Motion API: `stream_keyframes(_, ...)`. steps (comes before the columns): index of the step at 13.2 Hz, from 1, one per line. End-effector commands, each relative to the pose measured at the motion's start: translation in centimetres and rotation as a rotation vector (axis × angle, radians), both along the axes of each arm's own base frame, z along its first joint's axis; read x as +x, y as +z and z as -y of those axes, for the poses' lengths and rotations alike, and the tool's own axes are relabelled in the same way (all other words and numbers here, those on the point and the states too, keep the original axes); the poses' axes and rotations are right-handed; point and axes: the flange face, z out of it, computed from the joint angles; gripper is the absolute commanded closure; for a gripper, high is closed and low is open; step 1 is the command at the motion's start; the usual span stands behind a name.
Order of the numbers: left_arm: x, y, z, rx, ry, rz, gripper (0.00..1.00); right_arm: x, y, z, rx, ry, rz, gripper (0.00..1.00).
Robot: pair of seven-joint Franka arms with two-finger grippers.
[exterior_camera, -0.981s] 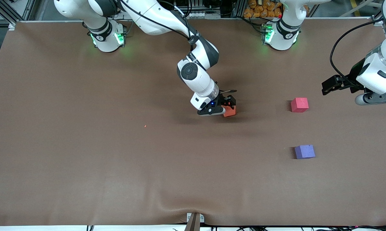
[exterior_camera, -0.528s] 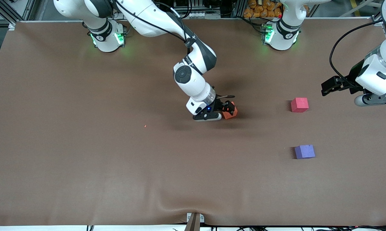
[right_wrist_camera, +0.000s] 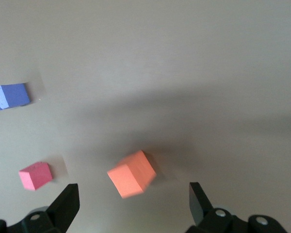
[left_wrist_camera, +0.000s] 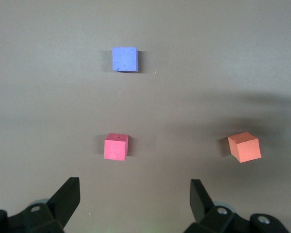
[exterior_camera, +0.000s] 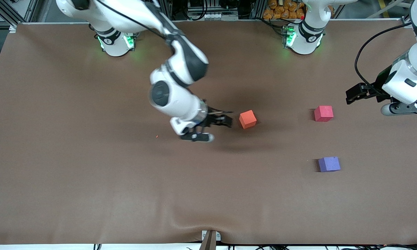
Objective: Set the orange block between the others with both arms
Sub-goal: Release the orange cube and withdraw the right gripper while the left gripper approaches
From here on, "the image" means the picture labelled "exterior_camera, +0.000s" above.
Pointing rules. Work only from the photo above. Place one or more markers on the orange foam block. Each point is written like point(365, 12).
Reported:
point(247, 119)

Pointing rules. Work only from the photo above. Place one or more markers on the orange packets pile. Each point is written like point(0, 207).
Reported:
point(281, 10)

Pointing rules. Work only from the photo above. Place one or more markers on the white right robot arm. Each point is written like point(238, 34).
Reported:
point(173, 93)

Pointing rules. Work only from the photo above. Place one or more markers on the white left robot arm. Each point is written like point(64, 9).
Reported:
point(408, 76)

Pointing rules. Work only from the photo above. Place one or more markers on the brown table mat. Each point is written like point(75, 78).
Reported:
point(90, 173)

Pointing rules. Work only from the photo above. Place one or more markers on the aluminium frame profile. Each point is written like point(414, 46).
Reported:
point(407, 21)
point(17, 10)

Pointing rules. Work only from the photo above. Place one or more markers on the purple foam block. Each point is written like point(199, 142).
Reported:
point(329, 164)

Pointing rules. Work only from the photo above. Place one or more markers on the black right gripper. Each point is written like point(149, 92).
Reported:
point(212, 120)

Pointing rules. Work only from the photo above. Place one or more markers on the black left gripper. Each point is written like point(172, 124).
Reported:
point(379, 83)

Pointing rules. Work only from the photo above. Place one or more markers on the red foam block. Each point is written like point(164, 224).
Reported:
point(323, 114)

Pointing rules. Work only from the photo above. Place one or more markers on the white power strip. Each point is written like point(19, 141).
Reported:
point(205, 16)

